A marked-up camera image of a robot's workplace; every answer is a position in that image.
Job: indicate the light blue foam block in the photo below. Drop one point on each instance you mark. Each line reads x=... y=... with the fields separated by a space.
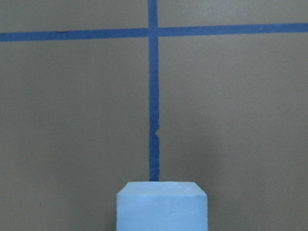
x=161 y=206

